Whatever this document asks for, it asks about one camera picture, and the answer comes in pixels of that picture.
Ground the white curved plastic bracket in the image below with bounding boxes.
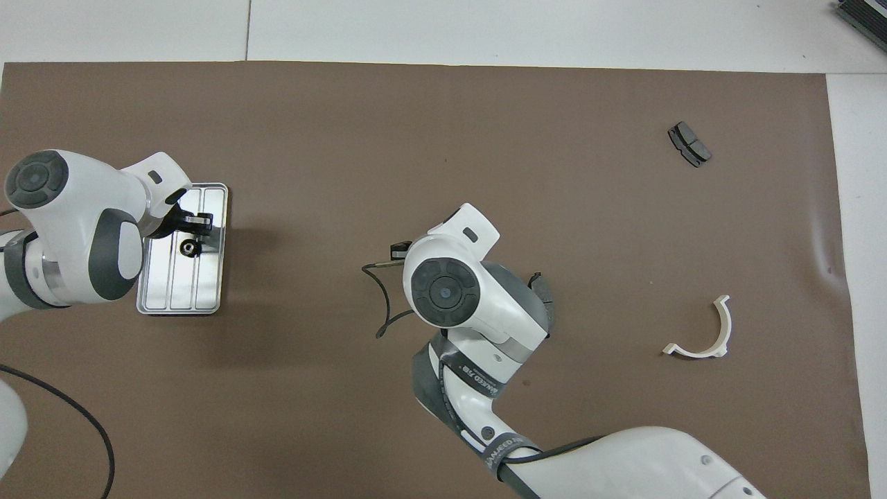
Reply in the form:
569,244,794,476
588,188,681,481
662,295,732,360

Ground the short dark brake pad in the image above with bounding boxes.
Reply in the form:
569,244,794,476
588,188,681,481
667,121,712,168

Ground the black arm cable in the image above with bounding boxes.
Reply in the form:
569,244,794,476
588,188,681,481
0,364,116,499
362,260,607,479

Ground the brown table mat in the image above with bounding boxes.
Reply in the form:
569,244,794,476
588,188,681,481
0,61,872,499

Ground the silver metal tray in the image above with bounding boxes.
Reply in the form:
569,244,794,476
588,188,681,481
137,182,229,317

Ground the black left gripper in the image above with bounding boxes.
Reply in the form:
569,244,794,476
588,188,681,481
148,186,213,240

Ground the long dark brake pad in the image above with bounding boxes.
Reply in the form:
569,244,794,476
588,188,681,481
528,272,556,340

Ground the grey ribbed metal device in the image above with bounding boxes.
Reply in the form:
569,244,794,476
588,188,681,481
834,0,887,53

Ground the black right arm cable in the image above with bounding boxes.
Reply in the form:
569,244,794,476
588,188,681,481
362,260,607,479

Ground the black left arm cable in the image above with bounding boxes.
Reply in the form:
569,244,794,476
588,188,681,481
0,364,116,499

